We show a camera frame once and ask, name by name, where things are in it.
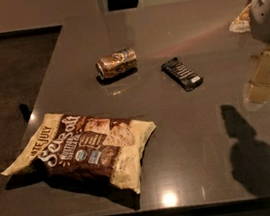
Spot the orange soda can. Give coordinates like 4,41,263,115
96,47,138,80

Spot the brown and cream chip bag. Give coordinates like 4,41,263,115
2,113,156,193

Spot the black candy bar wrapper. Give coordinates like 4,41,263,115
161,57,204,92

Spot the white snack package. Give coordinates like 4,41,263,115
229,5,251,33

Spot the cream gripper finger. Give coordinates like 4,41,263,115
245,46,270,105

